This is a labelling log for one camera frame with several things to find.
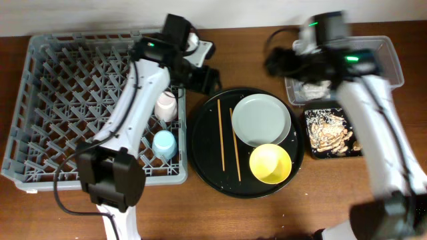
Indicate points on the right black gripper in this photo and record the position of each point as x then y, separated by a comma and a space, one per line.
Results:
288, 57

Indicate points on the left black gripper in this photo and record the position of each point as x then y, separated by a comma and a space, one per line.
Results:
203, 81

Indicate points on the white napkin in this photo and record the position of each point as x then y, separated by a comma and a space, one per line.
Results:
311, 91

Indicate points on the pink plastic cup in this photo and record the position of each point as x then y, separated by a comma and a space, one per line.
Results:
166, 107

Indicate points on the wooden chopstick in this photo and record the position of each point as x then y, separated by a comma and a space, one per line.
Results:
221, 134
235, 148

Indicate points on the food scraps and rice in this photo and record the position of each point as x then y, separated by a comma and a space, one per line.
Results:
328, 133

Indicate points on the blue plastic cup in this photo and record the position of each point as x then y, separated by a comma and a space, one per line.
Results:
164, 145

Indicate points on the grey round plate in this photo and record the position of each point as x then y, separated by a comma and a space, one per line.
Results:
261, 119

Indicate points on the yellow plastic bowl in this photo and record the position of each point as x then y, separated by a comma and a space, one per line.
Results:
270, 164

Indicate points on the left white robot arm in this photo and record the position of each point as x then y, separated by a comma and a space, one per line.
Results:
108, 167

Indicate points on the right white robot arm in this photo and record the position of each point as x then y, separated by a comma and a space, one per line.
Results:
398, 182

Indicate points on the clear plastic waste bin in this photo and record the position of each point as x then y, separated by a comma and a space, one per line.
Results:
385, 53

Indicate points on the grey plastic dishwasher rack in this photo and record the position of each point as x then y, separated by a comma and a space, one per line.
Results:
69, 87

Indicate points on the black rectangular food tray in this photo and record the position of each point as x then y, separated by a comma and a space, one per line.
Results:
330, 133

